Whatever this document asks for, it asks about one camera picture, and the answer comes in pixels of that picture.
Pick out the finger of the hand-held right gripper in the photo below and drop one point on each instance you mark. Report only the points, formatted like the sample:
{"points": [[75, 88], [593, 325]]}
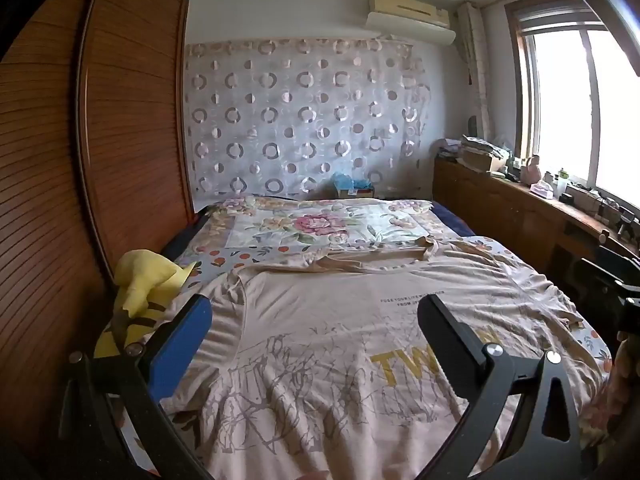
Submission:
{"points": [[602, 275]]}

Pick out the person's right hand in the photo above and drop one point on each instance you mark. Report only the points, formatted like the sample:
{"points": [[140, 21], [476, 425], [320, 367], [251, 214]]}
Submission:
{"points": [[631, 365]]}

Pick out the window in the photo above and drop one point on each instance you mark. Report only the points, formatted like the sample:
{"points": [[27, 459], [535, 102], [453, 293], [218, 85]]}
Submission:
{"points": [[560, 100]]}

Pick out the floral quilt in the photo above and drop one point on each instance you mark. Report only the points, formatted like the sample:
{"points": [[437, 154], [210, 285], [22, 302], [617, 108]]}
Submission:
{"points": [[310, 225]]}

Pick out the wall air conditioner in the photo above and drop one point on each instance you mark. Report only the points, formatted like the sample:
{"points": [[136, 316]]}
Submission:
{"points": [[410, 20]]}

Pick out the green capped bottle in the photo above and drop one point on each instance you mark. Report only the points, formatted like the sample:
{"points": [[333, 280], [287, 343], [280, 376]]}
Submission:
{"points": [[562, 185]]}

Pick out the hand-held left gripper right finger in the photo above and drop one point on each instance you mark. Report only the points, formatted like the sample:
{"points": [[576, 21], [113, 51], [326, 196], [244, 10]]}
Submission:
{"points": [[440, 340]]}

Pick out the pink tissue box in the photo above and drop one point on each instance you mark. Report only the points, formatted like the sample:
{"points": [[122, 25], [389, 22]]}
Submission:
{"points": [[542, 191]]}

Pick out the orange fruit print bed sheet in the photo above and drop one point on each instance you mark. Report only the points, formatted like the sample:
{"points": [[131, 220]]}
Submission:
{"points": [[220, 257]]}

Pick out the beige printed t-shirt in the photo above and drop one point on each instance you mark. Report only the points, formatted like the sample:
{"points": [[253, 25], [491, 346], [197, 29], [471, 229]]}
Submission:
{"points": [[325, 335]]}

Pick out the yellow plush toy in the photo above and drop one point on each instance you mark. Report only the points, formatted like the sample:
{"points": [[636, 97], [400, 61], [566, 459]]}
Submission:
{"points": [[140, 275]]}

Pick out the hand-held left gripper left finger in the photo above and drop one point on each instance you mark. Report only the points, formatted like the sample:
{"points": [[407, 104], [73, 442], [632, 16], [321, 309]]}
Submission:
{"points": [[185, 340]]}

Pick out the blue tissue box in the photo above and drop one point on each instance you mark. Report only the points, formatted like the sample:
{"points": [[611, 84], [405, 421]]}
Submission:
{"points": [[352, 187]]}

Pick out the wooden side cabinet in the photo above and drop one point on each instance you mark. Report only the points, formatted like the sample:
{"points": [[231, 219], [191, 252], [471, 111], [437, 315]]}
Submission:
{"points": [[500, 210]]}

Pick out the pile of papers and boxes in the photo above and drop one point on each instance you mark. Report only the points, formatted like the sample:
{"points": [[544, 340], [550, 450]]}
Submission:
{"points": [[480, 152]]}

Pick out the wooden slatted wardrobe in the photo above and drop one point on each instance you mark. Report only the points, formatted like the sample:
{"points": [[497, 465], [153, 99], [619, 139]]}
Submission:
{"points": [[125, 110]]}

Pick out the sheer circle pattern curtain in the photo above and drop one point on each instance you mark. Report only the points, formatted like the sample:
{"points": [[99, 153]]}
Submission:
{"points": [[300, 110]]}

